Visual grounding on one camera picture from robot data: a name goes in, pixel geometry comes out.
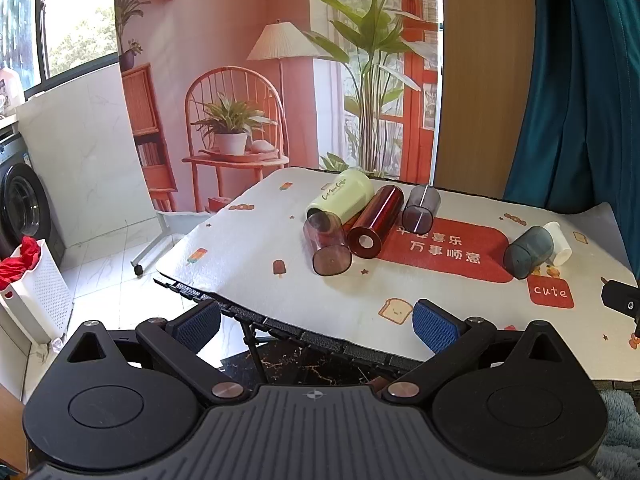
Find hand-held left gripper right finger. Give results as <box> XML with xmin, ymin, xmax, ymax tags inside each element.
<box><xmin>377</xmin><ymin>298</ymin><xmax>567</xmax><ymax>406</ymax></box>

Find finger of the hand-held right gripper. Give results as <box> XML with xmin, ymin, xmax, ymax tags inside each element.
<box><xmin>600</xmin><ymin>277</ymin><xmax>640</xmax><ymax>348</ymax></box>

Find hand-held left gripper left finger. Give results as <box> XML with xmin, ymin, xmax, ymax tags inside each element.
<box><xmin>64</xmin><ymin>300</ymin><xmax>249</xmax><ymax>407</ymax></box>

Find white cup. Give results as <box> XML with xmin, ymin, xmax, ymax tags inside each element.
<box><xmin>542</xmin><ymin>221</ymin><xmax>572</xmax><ymax>266</ymax></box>

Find blue-grey transparent cup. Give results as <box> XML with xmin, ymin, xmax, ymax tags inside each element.
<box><xmin>502</xmin><ymin>226</ymin><xmax>555</xmax><ymax>279</ymax></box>

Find grey transparent cup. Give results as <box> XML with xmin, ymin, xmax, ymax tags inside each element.
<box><xmin>401</xmin><ymin>184</ymin><xmax>442</xmax><ymax>235</ymax></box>

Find red transparent cup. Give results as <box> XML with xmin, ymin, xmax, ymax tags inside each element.
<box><xmin>346</xmin><ymin>185</ymin><xmax>405</xmax><ymax>259</ymax></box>

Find brown transparent cup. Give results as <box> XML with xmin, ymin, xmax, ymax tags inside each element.
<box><xmin>303</xmin><ymin>210</ymin><xmax>352</xmax><ymax>277</ymax></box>

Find pale green cup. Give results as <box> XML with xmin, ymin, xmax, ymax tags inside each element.
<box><xmin>306</xmin><ymin>169</ymin><xmax>376</xmax><ymax>226</ymax></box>

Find white wheeled poster stand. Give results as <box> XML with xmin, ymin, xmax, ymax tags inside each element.
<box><xmin>131</xmin><ymin>209</ymin><xmax>173</xmax><ymax>277</ymax></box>

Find printed white table mat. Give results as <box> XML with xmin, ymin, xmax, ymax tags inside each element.
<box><xmin>155</xmin><ymin>167</ymin><xmax>640</xmax><ymax>381</ymax></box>

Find blue fluffy rug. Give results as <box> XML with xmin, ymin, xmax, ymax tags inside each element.
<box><xmin>597</xmin><ymin>387</ymin><xmax>640</xmax><ymax>480</ymax></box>

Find white laundry basket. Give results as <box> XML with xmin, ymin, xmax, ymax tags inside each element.
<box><xmin>0</xmin><ymin>239</ymin><xmax>75</xmax><ymax>343</ymax></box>

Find red cloth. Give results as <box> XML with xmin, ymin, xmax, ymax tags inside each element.
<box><xmin>0</xmin><ymin>236</ymin><xmax>42</xmax><ymax>291</ymax></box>

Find white marble board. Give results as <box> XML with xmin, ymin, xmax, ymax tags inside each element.
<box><xmin>15</xmin><ymin>65</ymin><xmax>166</xmax><ymax>248</ymax></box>

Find grey washing machine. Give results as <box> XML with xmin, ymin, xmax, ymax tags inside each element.
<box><xmin>0</xmin><ymin>130</ymin><xmax>63</xmax><ymax>266</ymax></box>

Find teal curtain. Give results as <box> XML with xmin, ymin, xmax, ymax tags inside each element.
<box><xmin>502</xmin><ymin>0</ymin><xmax>640</xmax><ymax>281</ymax></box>

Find wooden panel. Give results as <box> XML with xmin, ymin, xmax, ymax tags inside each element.
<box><xmin>434</xmin><ymin>0</ymin><xmax>536</xmax><ymax>198</ymax></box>

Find white bottle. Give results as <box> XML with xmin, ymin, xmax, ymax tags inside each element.
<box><xmin>0</xmin><ymin>66</ymin><xmax>25</xmax><ymax>112</ymax></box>

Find window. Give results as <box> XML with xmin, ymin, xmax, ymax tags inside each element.
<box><xmin>0</xmin><ymin>0</ymin><xmax>118</xmax><ymax>96</ymax></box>

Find pink room wall poster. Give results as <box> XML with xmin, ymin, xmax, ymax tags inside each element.
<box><xmin>114</xmin><ymin>0</ymin><xmax>446</xmax><ymax>216</ymax></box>

